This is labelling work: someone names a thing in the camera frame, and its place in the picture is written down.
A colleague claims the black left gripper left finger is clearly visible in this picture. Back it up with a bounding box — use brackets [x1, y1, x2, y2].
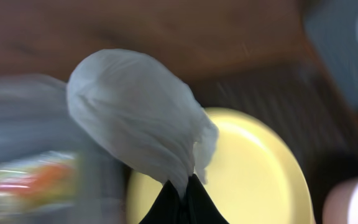
[139, 181, 187, 224]

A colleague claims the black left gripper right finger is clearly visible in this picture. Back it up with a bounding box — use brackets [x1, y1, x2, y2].
[186, 174, 229, 224]

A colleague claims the white paper napkin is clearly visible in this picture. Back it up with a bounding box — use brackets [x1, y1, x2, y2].
[67, 49, 219, 195]

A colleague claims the yellow green snack wrapper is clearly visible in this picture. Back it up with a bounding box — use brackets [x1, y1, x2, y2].
[0, 151, 78, 223]

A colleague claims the pink bowl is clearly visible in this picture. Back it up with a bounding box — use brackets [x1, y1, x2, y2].
[322, 177, 358, 224]

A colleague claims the clear plastic waste bin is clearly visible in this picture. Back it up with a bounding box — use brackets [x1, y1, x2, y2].
[0, 75, 125, 224]

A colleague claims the gray dishwasher rack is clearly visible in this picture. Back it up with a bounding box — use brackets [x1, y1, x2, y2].
[303, 0, 358, 109]

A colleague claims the yellow plate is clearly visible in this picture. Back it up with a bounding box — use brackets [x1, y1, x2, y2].
[126, 108, 314, 224]

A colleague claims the brown serving tray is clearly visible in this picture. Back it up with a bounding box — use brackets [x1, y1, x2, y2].
[190, 63, 358, 223]

